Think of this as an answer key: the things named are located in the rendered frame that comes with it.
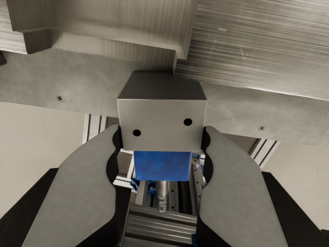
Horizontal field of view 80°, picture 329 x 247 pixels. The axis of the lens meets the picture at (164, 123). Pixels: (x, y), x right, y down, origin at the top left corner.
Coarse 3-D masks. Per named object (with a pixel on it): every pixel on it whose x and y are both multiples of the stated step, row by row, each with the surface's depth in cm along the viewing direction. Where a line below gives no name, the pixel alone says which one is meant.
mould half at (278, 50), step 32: (0, 0) 6; (224, 0) 5; (256, 0) 5; (288, 0) 5; (320, 0) 5; (0, 32) 6; (192, 32) 6; (224, 32) 6; (256, 32) 6; (288, 32) 6; (320, 32) 6; (192, 64) 6; (224, 64) 6; (256, 64) 6; (288, 64) 6; (320, 64) 6; (320, 96) 7
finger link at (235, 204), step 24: (216, 144) 10; (216, 168) 9; (240, 168) 9; (216, 192) 8; (240, 192) 8; (264, 192) 8; (216, 216) 7; (240, 216) 7; (264, 216) 7; (216, 240) 6; (240, 240) 6; (264, 240) 6
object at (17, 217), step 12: (48, 180) 8; (36, 192) 7; (24, 204) 7; (36, 204) 7; (12, 216) 7; (24, 216) 7; (0, 228) 6; (12, 228) 6; (24, 228) 6; (0, 240) 6; (12, 240) 6
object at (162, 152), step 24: (144, 72) 15; (120, 96) 11; (144, 96) 11; (168, 96) 11; (192, 96) 11; (120, 120) 11; (144, 120) 11; (168, 120) 11; (192, 120) 11; (144, 144) 12; (168, 144) 12; (192, 144) 12; (144, 168) 15; (168, 168) 15; (168, 192) 18
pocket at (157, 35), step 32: (32, 0) 7; (64, 0) 8; (96, 0) 8; (128, 0) 8; (160, 0) 8; (192, 0) 7; (32, 32) 6; (64, 32) 7; (96, 32) 8; (128, 32) 8; (160, 32) 8; (160, 64) 8
